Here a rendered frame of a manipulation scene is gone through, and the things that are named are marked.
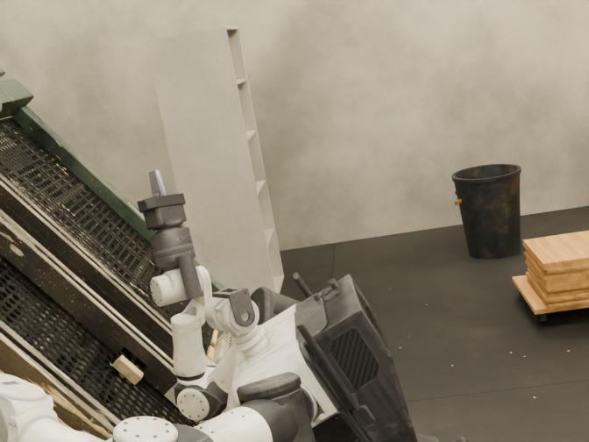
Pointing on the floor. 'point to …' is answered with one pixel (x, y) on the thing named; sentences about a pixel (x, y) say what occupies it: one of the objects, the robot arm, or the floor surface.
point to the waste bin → (490, 209)
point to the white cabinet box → (217, 155)
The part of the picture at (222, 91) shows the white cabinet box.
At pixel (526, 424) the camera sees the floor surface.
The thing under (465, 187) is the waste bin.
